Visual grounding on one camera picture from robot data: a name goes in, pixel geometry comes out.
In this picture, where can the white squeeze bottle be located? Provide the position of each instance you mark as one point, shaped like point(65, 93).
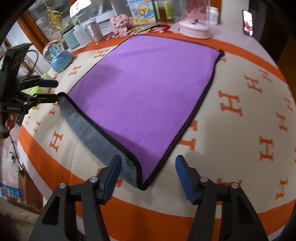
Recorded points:
point(80, 33)

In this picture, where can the white pill bottle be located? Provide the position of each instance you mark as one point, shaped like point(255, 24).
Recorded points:
point(213, 13)

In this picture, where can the wooden glass sliding door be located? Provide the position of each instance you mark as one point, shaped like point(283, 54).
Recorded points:
point(45, 21)

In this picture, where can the pill blister pack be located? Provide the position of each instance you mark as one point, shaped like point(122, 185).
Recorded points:
point(146, 26)

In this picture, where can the teal cylindrical container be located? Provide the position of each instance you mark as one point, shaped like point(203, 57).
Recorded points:
point(70, 39)

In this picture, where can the orange cream H-pattern tablecloth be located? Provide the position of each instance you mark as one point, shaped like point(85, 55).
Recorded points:
point(244, 132)

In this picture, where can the blue snow globe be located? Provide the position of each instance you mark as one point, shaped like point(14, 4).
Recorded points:
point(58, 57)

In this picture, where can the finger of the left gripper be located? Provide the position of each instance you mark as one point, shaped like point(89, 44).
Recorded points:
point(36, 99)
point(45, 82)

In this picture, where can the black smartphone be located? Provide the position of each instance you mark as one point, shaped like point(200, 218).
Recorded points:
point(247, 23)

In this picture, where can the green tissue pack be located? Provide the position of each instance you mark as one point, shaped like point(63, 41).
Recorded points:
point(37, 89)

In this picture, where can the person's left hand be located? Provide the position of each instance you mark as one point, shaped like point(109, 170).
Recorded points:
point(11, 121)

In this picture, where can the pink glass dome ornament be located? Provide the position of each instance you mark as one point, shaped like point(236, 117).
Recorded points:
point(194, 21)

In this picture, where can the pink block toy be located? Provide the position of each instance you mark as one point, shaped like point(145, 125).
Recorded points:
point(121, 23)

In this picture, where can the purple and grey towel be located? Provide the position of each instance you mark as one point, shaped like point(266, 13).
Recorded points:
point(139, 100)

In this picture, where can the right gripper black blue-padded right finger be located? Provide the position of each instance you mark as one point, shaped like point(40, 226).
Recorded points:
point(239, 220)

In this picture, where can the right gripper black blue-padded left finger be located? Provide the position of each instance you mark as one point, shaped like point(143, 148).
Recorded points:
point(58, 221)

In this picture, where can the brown liquid glass bottle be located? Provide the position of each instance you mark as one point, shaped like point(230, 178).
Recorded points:
point(165, 11)

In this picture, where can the silver metal can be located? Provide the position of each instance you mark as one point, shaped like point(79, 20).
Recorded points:
point(93, 30)

